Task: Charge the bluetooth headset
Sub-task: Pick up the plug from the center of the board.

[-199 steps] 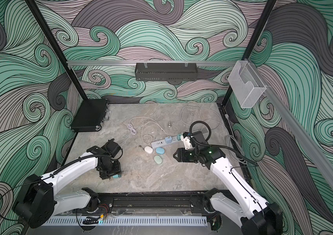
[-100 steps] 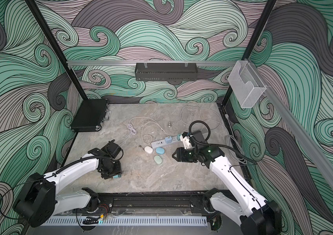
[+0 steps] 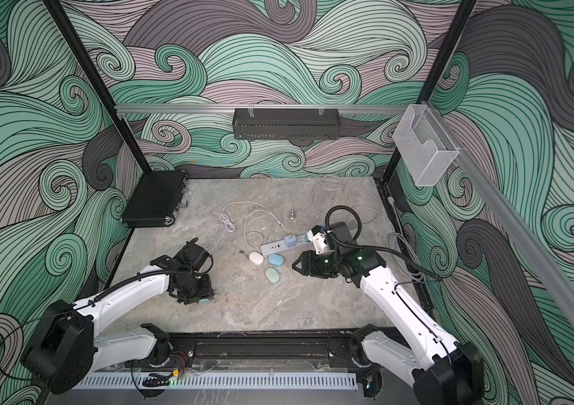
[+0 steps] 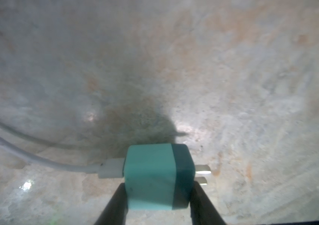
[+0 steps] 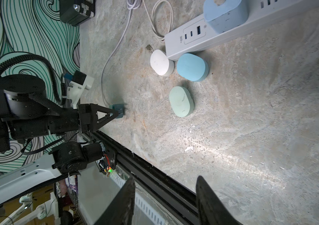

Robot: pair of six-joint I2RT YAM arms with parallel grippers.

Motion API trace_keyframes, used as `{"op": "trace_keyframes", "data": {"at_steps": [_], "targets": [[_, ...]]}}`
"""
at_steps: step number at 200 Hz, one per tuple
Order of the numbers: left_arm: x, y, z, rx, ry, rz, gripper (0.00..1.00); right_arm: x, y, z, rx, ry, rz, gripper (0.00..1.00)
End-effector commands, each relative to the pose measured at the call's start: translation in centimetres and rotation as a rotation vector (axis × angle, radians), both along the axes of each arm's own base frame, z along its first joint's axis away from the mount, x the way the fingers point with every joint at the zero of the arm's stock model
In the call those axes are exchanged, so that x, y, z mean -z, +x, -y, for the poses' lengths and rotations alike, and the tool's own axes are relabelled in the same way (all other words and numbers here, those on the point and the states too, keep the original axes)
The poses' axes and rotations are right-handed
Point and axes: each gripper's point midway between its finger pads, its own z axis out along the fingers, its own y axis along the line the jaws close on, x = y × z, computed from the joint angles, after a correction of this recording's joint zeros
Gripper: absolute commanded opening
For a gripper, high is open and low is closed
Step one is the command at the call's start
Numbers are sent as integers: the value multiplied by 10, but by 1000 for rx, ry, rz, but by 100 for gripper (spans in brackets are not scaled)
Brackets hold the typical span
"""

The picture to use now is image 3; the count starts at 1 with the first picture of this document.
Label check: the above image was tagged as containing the blue USB wall charger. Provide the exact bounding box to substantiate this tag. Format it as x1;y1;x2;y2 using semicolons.
284;235;298;248

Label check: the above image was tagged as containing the lilac coiled charging cable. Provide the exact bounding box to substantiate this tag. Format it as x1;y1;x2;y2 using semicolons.
205;201;288;251

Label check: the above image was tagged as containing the clear acrylic wall holder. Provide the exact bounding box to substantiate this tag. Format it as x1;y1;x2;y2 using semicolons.
393;104;459;187

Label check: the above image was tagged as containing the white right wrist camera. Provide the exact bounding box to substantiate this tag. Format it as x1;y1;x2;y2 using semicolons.
306;226;332;256

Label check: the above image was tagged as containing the white power strip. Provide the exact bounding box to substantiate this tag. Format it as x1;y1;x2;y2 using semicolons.
260;235;312;258

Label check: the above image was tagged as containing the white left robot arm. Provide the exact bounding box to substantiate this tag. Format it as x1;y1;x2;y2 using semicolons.
20;239;214;394

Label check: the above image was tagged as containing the black carbon-pattern briefcase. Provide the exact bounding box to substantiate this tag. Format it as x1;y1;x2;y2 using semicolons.
121;170;187;229

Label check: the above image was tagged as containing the blue earbud case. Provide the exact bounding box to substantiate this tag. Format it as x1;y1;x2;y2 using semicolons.
268;254;284;267

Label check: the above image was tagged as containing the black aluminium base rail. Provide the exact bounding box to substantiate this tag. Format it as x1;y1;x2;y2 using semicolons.
133;329;367;370

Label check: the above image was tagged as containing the white earbud case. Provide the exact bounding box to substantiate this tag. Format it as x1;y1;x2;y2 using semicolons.
248;251;264;266

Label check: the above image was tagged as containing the green earbud case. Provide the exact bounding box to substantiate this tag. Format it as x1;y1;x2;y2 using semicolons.
265;268;280;284

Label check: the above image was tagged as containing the white slotted cable duct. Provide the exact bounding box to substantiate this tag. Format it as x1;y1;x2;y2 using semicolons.
74;371;359;391

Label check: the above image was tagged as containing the aluminium right side rail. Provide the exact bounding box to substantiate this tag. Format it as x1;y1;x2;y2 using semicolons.
425;103;574;381

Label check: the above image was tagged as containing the cream white charger cable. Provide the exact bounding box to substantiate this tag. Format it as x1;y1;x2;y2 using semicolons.
242;208;293;250

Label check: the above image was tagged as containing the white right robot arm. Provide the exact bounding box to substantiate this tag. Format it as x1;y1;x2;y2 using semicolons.
292;205;484;404

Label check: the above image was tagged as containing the black perforated wall tray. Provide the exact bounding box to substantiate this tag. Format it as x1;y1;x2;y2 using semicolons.
232;109;342;143

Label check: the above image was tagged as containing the grey power strip cord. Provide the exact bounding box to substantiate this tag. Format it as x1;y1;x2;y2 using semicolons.
386;194;430;285

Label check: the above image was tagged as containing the aluminium wall rail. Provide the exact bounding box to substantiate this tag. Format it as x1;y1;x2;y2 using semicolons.
115;103;408;116

